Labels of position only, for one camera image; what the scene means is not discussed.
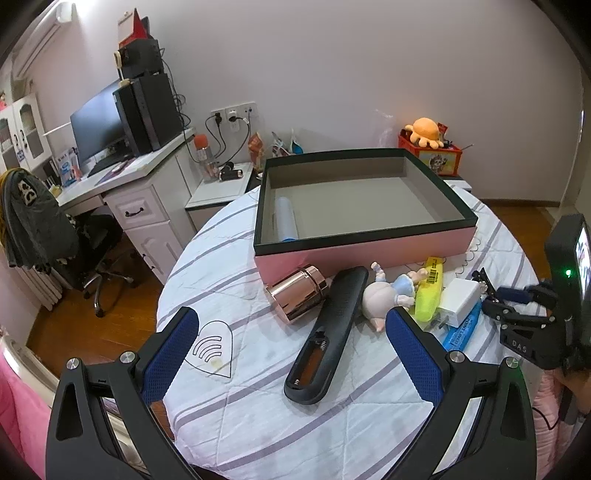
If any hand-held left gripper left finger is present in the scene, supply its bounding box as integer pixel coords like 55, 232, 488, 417
45, 306, 204, 480

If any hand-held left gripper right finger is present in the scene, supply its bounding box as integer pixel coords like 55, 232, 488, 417
385, 307, 539, 480

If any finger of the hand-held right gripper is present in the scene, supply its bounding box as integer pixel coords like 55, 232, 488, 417
496, 285, 560, 306
481, 299, 555, 329

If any black flower hair clip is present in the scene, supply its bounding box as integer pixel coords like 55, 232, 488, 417
470, 268, 499, 296

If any white charger plug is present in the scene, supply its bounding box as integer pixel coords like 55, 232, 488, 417
436, 278, 483, 328

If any blue highlighter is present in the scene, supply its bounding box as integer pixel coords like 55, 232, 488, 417
441, 302, 483, 354

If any pink baby doll figurine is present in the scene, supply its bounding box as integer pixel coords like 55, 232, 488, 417
361, 261, 430, 333

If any yellow highlighter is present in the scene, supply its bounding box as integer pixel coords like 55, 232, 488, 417
414, 257, 446, 322

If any black remote control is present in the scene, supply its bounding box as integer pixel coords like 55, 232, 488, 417
283, 268, 369, 405

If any pink box with dark rim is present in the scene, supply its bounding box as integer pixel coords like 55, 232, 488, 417
253, 148, 478, 288

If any rose gold canister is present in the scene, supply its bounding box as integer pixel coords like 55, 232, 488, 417
264, 265, 328, 322

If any person's right hand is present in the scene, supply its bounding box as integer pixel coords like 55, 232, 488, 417
551, 362, 591, 418

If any low black-top cabinet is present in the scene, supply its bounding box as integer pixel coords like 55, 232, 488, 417
247, 172, 474, 195

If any black office chair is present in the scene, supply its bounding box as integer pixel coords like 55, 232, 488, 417
46, 215, 134, 317

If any white radiator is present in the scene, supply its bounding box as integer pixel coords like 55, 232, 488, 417
18, 265, 63, 311

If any red printed box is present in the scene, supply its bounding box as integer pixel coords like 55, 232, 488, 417
398, 131, 464, 177

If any white desk with drawers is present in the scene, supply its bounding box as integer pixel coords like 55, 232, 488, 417
53, 127, 204, 284

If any pink blanket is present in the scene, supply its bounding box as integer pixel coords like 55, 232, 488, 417
0, 357, 54, 467

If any white side cabinet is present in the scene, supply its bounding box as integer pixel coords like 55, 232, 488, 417
185, 161, 254, 232

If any clear tube with blue cap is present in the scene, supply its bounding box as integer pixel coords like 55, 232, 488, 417
275, 196, 300, 243

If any orange octopus plush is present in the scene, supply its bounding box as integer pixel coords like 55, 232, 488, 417
405, 118, 441, 148

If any purple mouse pad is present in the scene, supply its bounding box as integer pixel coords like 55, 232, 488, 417
95, 159, 139, 185

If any grey jacket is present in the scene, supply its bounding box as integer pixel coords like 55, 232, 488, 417
0, 168, 80, 271

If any clear bottle with orange cap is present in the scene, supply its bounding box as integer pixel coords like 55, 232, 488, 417
194, 134, 220, 182

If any black keyboard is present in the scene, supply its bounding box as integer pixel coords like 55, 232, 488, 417
88, 154, 132, 176

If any plastic bag of oranges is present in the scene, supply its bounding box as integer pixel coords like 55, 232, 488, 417
376, 108, 402, 149

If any blue white packet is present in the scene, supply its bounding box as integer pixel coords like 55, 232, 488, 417
55, 148, 83, 186

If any orange snack bag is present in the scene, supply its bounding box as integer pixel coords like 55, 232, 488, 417
248, 132, 267, 174

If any black computer monitor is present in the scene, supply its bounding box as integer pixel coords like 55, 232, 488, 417
70, 79, 127, 167

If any black computer tower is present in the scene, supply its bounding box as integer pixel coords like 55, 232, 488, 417
112, 72, 185, 157

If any white glass-door cabinet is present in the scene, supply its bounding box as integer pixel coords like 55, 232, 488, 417
0, 92, 54, 174

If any black speaker box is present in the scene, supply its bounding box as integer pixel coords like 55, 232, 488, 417
114, 38, 166, 79

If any red white desk calendar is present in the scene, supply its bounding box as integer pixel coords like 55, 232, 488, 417
117, 8, 151, 49

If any white air conditioner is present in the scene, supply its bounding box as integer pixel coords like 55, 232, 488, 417
9, 0, 75, 79

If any white bed frame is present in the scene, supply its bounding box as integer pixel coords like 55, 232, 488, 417
0, 330, 63, 416

